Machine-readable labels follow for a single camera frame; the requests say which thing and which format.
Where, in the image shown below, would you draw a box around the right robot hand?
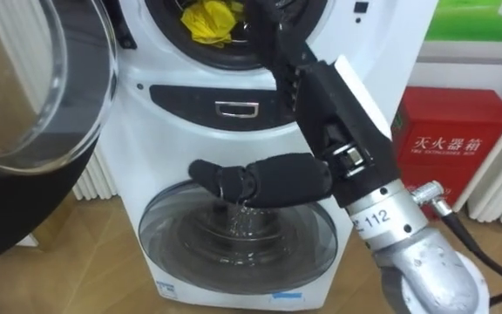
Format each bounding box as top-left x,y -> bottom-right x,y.
188,0 -> 401,209

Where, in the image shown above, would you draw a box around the yellow cloth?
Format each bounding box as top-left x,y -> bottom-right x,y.
180,0 -> 246,49

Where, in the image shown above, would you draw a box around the red fire extinguisher box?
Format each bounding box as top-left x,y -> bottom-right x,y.
390,85 -> 502,221

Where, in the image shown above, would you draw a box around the white stacked washing machines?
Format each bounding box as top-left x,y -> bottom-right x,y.
96,0 -> 439,312

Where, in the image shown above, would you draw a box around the white radiator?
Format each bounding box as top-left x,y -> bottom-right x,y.
453,78 -> 502,227

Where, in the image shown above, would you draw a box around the open washing machine door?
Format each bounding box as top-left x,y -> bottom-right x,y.
0,0 -> 119,270

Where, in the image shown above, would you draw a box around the green wall poster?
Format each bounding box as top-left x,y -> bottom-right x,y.
424,0 -> 502,44

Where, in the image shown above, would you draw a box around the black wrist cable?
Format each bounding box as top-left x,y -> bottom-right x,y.
410,181 -> 502,307

